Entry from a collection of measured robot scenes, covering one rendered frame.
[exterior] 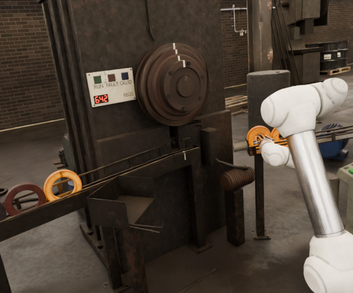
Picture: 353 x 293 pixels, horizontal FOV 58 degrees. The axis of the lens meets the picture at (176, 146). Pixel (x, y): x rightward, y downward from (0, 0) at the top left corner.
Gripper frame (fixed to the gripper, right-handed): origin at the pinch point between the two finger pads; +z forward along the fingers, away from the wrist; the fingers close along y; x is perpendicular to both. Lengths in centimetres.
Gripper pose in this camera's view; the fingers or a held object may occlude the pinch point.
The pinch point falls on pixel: (259, 135)
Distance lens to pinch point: 212.1
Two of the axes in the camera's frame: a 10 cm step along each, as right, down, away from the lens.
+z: 0.3, -3.4, 9.4
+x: -1.0, -9.3, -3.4
